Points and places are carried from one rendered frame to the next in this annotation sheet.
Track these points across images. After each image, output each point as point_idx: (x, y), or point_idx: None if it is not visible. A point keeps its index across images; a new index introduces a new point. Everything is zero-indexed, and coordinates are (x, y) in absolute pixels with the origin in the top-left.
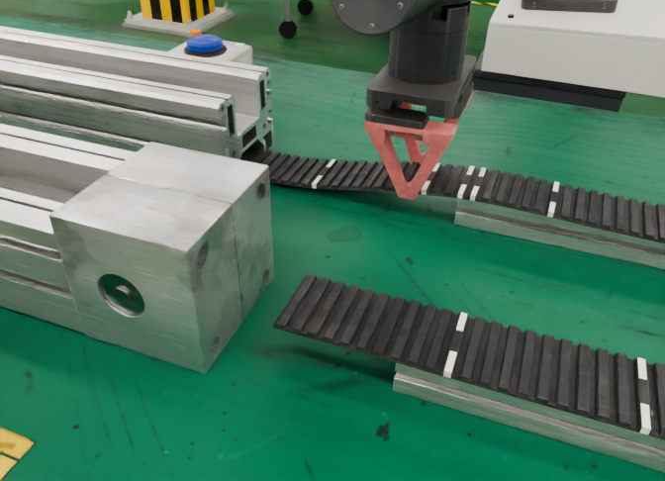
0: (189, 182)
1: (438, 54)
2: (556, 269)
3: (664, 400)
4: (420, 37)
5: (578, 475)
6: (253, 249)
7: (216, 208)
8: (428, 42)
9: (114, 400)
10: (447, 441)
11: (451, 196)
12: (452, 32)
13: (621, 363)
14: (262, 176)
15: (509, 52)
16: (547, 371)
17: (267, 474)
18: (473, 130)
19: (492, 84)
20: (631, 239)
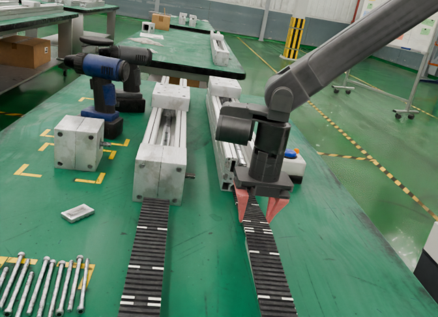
0: (167, 155)
1: (253, 166)
2: (233, 272)
3: (143, 271)
4: (251, 156)
5: (120, 273)
6: (169, 184)
7: (157, 160)
8: (252, 159)
9: (116, 190)
10: (124, 246)
11: (244, 227)
12: (259, 160)
13: (158, 263)
14: (180, 166)
15: (437, 246)
16: (146, 246)
17: (102, 216)
18: (339, 246)
19: (428, 261)
20: None
